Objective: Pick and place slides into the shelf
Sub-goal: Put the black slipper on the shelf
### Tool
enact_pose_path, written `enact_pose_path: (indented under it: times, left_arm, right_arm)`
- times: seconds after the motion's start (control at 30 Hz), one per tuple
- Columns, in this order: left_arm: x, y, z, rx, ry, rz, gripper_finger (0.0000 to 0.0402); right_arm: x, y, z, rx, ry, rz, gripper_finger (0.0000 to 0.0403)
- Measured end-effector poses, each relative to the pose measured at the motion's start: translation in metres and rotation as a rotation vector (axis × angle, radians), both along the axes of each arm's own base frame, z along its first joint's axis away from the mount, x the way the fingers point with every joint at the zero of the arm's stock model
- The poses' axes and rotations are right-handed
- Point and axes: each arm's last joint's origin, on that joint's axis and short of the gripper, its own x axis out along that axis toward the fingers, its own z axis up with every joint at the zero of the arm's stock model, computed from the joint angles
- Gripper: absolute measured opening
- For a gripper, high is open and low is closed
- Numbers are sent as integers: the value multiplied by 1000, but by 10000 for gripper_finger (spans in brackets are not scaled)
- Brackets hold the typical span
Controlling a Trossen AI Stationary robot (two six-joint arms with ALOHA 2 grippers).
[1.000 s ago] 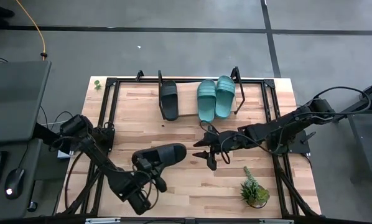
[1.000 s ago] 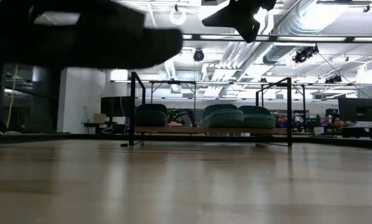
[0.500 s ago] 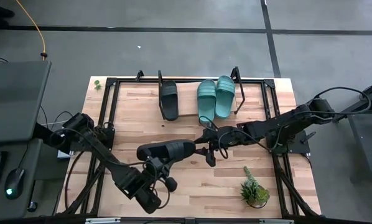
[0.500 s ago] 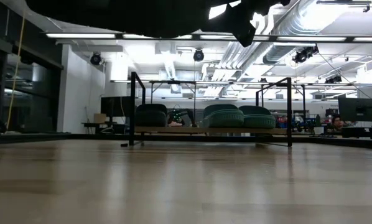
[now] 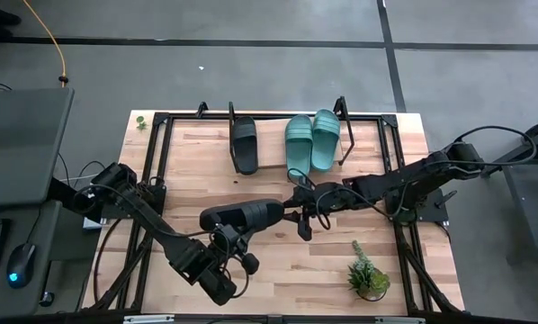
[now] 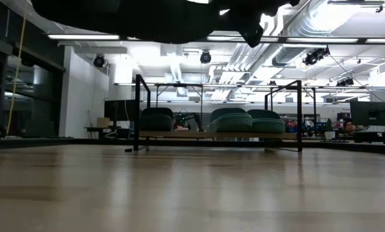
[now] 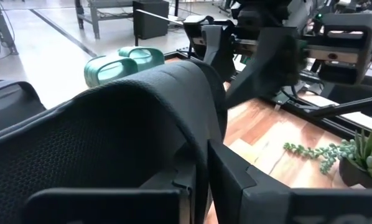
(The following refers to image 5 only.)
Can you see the black aluminium table frame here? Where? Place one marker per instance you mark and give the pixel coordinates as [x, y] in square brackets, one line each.
[161, 118]

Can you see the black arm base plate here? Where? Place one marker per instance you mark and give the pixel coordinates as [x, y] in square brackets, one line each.
[116, 213]
[435, 211]

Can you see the black computer mouse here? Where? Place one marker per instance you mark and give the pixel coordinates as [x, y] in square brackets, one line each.
[21, 263]

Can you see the dark grey desk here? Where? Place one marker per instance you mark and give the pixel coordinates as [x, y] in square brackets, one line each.
[62, 252]

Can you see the small green plant sprig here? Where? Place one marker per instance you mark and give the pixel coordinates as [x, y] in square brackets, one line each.
[141, 122]

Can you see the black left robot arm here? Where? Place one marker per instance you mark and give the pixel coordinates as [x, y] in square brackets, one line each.
[147, 220]

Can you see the black rubber slide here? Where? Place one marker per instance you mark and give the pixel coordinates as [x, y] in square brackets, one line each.
[245, 148]
[255, 213]

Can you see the grey flat panel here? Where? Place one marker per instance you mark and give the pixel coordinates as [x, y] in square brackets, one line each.
[21, 144]

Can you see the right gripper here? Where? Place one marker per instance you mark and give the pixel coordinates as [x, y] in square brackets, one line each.
[318, 200]

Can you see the black side table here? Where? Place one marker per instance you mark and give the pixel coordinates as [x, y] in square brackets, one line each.
[527, 150]

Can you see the white power adapter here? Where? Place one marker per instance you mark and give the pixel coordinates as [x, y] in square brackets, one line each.
[91, 223]

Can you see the black round knob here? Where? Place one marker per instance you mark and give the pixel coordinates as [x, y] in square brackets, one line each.
[47, 299]

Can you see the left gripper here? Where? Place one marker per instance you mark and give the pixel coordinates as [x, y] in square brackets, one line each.
[230, 240]

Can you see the teal green rubber slide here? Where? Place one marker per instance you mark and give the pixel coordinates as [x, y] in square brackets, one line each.
[325, 139]
[298, 144]

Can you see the silver metal bracket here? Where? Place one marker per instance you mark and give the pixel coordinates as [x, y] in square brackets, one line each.
[399, 320]
[149, 319]

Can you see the wooden shelf with black frame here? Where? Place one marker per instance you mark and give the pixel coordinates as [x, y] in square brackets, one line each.
[271, 144]

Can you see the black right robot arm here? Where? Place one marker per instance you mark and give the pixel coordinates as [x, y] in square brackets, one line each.
[386, 184]

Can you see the potted green succulent plant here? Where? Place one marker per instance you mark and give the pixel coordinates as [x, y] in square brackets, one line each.
[368, 279]

